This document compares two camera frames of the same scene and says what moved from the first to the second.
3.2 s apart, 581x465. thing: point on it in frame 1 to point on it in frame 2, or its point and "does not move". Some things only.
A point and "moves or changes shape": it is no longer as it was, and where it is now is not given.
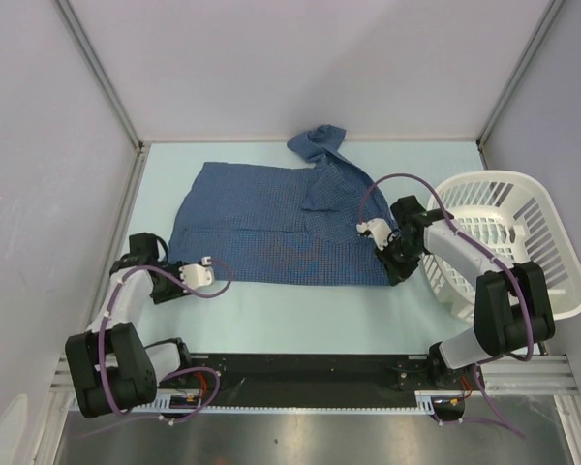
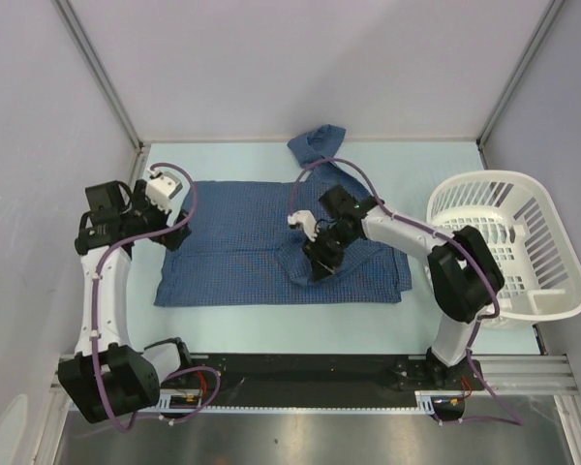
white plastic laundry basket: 522,215 does not move
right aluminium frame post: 543,26 does not move
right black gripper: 397,273 to 321,264
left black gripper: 178,292 to 173,238
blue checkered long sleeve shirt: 283,224 moves or changes shape
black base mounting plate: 267,375 does not move
